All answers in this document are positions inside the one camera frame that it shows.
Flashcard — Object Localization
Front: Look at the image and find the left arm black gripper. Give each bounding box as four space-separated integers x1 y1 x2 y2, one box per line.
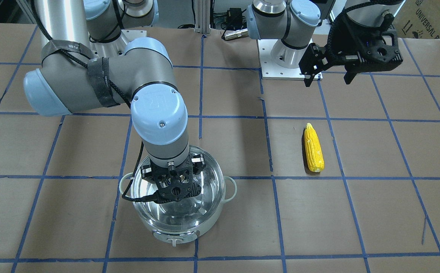
299 13 403 88

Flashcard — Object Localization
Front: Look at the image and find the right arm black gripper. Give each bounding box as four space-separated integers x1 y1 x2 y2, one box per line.
141 154 205 204

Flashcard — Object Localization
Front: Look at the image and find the grey-white cooking pot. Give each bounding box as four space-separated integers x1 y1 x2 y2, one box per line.
119 145 238 247

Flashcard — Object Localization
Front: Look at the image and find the yellow corn cob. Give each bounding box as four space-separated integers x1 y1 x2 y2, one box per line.
304 123 324 173

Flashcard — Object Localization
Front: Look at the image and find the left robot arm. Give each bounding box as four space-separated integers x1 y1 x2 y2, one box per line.
246 0 403 87

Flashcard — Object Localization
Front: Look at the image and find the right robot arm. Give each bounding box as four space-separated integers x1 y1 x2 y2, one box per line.
23 0 207 204

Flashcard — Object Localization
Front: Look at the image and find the cardboard box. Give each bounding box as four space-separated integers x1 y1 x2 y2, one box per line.
393 0 440 39

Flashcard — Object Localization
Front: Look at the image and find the black electronics box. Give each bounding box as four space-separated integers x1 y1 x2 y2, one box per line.
224 8 244 30

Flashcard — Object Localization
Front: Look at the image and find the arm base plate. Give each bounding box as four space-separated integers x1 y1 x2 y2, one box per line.
257 39 307 81

